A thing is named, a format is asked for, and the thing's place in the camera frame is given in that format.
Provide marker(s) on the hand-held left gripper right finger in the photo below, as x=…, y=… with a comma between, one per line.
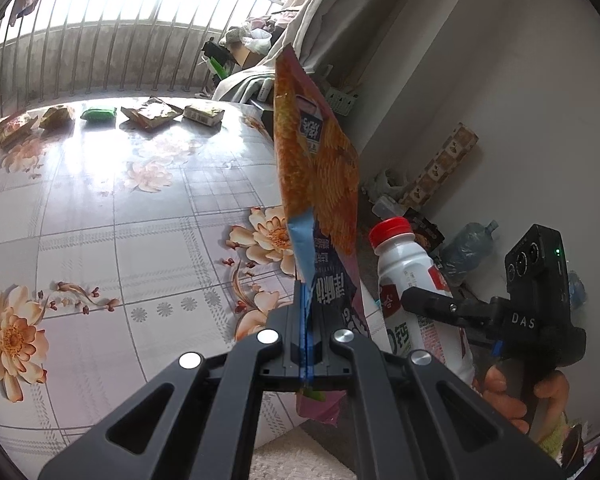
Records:
x=325, y=360

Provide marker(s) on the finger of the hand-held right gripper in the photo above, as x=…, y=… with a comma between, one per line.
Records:
x=445, y=307

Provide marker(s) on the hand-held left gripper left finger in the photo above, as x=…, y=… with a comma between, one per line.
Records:
x=285, y=320

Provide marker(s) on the strawberry milk bottle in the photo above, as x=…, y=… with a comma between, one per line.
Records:
x=405, y=270

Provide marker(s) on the pink orange chip bag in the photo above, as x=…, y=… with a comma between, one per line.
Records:
x=320, y=170

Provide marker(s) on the person's right hand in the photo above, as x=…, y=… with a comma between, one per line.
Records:
x=500, y=395

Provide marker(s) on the large blue water jug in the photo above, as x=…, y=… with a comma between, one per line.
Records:
x=467, y=247

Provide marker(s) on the dark snack bag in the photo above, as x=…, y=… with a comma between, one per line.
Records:
x=425, y=230

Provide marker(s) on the clear plastic container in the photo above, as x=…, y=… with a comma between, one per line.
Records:
x=387, y=207

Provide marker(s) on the patterned cardboard tube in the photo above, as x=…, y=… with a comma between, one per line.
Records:
x=445, y=165

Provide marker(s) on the small gold snack box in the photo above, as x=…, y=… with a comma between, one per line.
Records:
x=204, y=114

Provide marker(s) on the white power strip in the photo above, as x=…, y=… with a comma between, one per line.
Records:
x=342, y=100

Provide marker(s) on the open gold snack wrapper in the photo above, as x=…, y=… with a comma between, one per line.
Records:
x=150, y=114

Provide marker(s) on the brown cardboard box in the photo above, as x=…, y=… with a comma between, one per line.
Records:
x=247, y=55

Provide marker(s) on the black and green object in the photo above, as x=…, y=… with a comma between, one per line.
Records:
x=215, y=57

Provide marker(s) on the small green snack packet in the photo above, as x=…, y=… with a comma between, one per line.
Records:
x=99, y=114

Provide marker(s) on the pile of clothes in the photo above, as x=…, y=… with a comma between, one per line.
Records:
x=260, y=30

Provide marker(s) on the grey curtain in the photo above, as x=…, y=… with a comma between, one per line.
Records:
x=310, y=25

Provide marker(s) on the crumpled gold snack wrapper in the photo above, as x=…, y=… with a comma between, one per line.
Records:
x=57, y=116

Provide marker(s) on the metal balcony railing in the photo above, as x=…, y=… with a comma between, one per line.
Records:
x=105, y=45

